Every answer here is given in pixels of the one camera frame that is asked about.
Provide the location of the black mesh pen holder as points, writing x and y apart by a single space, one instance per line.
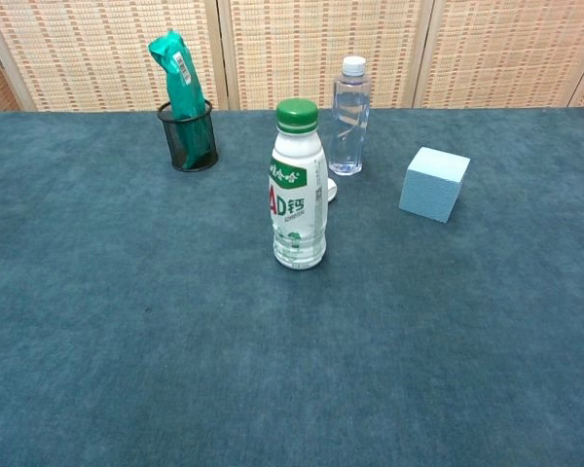
212 138

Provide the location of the small white milk bottle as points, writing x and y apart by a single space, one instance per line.
332 190

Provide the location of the green plastic bottle cap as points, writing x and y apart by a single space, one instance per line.
297 114

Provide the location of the white AD calcium milk bottle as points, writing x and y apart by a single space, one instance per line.
297 214

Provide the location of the light blue foam cube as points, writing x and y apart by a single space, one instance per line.
433 185

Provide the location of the green plastic wrapped package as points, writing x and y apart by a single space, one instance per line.
182 82

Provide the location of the blue table cloth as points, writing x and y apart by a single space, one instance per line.
126 340

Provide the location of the clear plastic water bottle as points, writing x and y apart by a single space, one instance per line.
349 146

